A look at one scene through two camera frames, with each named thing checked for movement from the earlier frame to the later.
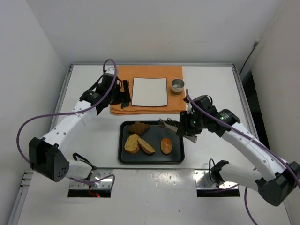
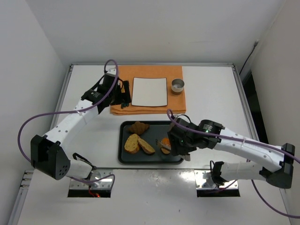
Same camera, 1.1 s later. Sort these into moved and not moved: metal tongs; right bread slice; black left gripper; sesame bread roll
Moved: metal tongs
Not moved: black left gripper; right bread slice; sesame bread roll
